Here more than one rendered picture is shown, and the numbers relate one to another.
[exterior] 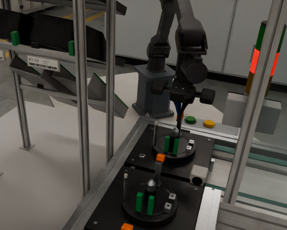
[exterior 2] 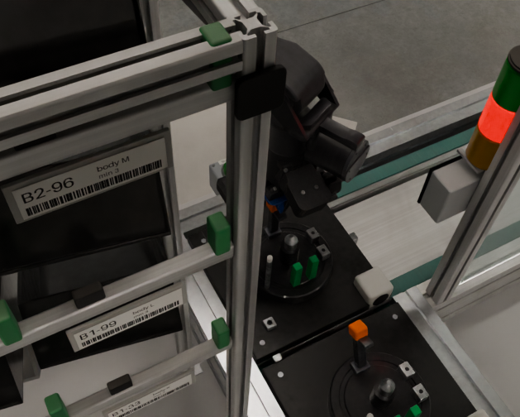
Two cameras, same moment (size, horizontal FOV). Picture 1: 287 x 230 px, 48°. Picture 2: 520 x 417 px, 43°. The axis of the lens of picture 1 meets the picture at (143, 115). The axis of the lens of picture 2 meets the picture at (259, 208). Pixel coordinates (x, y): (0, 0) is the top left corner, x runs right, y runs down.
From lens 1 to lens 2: 0.68 m
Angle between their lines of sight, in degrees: 42
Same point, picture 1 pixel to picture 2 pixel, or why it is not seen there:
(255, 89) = (514, 170)
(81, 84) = (246, 366)
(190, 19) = (279, 50)
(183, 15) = not seen: hidden behind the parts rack
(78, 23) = (250, 299)
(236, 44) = not seen: outside the picture
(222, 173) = (364, 239)
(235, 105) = (460, 193)
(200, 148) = (319, 227)
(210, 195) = (409, 304)
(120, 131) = not seen: hidden behind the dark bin
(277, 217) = (503, 272)
